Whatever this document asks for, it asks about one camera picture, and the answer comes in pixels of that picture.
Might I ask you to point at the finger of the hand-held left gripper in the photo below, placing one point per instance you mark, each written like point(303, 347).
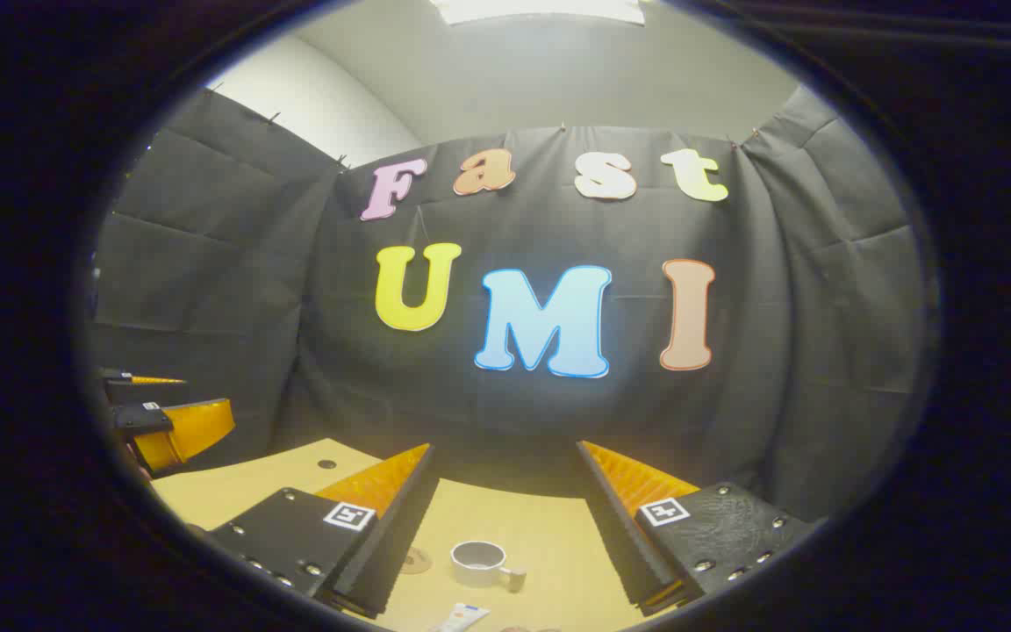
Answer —
point(190, 430)
point(119, 386)

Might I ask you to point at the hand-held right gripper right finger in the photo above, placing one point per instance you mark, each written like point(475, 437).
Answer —
point(624, 535)

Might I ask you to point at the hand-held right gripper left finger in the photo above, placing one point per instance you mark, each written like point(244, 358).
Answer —
point(387, 553)

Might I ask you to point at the round cork coaster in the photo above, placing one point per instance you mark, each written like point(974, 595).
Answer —
point(416, 560)

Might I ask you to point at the white toothpaste tube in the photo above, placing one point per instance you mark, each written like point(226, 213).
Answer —
point(460, 618)

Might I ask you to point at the light wooden desktop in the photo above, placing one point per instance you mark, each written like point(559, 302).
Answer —
point(541, 535)

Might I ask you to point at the black backdrop cloth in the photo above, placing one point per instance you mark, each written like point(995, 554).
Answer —
point(777, 351)

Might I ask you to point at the ceiling light panel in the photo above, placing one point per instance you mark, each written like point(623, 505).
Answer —
point(541, 9)

